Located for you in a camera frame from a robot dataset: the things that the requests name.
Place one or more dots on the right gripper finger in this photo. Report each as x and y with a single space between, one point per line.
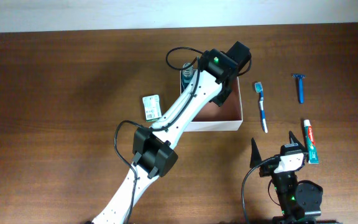
296 142
255 159

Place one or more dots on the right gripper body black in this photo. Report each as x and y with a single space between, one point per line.
268 170

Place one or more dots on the teal mouthwash bottle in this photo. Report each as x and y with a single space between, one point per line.
186 75

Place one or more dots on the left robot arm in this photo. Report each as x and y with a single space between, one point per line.
154 147

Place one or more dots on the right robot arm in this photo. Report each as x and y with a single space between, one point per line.
300 201

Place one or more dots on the white open cardboard box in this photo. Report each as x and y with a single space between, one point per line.
205 111

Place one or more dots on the Colgate toothpaste tube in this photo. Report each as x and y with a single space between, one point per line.
310 143

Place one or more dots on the blue white toothbrush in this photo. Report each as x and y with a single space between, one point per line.
259 89

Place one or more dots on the blue disposable razor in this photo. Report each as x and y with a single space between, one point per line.
299 78

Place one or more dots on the green white soap box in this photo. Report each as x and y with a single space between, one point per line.
152 107

